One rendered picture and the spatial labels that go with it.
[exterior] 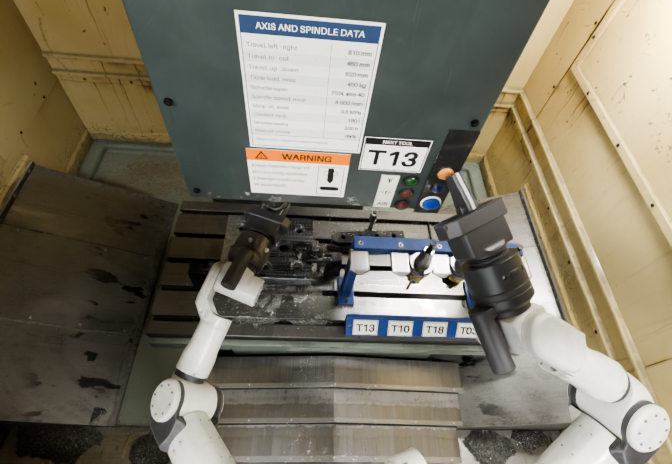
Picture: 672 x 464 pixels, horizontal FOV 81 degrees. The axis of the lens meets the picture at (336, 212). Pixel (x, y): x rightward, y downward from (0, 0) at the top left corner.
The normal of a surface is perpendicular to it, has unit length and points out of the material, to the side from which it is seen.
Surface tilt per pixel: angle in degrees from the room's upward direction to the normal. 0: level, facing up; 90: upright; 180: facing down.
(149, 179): 0
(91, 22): 90
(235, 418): 8
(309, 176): 90
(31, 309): 27
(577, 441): 55
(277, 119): 90
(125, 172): 0
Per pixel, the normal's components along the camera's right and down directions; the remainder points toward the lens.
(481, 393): -0.32, -0.55
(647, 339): -1.00, -0.05
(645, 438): 0.24, 0.14
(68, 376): 0.49, -0.50
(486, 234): 0.33, -0.13
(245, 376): -0.04, -0.58
